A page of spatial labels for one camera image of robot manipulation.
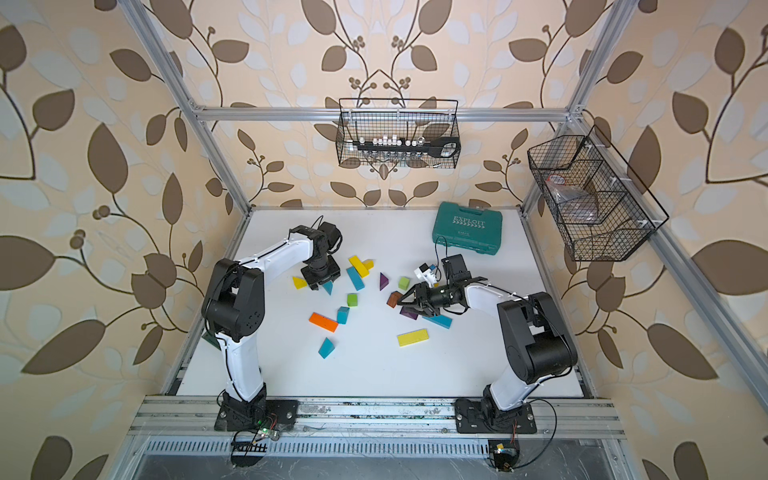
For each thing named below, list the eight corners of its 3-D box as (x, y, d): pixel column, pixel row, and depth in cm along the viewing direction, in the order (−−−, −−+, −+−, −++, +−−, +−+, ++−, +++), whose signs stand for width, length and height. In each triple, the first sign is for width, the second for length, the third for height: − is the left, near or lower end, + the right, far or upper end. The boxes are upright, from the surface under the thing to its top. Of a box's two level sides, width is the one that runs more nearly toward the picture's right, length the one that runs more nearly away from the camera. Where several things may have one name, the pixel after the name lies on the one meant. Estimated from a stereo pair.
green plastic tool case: (427, 245, 111) (428, 237, 107) (434, 208, 124) (435, 200, 120) (498, 258, 107) (502, 249, 103) (499, 219, 120) (502, 210, 116)
